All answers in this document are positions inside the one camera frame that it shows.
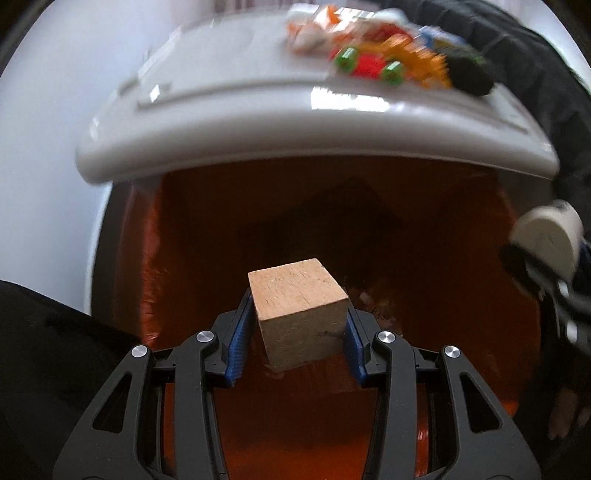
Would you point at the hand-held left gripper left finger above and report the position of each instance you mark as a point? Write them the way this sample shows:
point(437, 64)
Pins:
point(240, 341)

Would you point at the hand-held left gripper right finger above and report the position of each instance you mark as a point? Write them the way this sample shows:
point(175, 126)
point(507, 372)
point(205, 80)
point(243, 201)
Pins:
point(353, 346)

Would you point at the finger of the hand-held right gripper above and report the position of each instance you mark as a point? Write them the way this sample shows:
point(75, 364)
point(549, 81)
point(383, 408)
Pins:
point(535, 286)

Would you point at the white paper roll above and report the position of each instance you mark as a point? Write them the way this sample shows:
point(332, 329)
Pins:
point(547, 240)

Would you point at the wooden cube block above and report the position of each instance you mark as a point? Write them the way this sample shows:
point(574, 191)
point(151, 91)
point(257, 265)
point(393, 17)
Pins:
point(300, 314)

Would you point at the orange-lined waste bin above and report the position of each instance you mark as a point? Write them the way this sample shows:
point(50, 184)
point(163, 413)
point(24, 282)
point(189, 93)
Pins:
point(323, 221)

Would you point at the person's right hand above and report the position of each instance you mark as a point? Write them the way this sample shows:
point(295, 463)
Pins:
point(565, 413)

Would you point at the dark grey bed blanket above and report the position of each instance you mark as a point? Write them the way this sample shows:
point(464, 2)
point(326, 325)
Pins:
point(531, 69)

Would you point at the black fuzzy object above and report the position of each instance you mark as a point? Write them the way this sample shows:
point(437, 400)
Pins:
point(471, 76)

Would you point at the white plastic storage box lid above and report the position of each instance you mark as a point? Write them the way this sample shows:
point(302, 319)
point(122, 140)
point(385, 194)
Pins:
point(240, 115)

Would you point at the blue and white packet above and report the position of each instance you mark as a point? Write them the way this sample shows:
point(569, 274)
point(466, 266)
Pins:
point(443, 39)

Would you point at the colourful toy building-block car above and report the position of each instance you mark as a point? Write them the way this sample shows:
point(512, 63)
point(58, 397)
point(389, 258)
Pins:
point(392, 60)

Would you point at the orange and white snack packet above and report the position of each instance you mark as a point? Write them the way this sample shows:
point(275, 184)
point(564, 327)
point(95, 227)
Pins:
point(314, 27)

